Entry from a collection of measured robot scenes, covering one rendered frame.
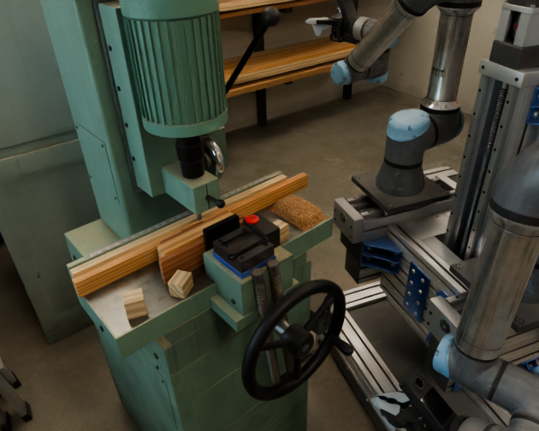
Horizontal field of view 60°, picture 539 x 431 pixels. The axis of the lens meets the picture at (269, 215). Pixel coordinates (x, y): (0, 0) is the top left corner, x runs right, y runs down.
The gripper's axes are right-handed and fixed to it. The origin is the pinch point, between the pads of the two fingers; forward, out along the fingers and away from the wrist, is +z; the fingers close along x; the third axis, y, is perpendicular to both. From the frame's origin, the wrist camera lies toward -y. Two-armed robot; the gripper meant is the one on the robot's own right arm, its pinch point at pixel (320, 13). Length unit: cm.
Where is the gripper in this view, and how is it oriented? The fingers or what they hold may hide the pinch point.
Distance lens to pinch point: 185.8
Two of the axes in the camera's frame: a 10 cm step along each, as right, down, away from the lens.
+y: 1.4, 7.8, 6.1
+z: -5.7, -4.4, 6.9
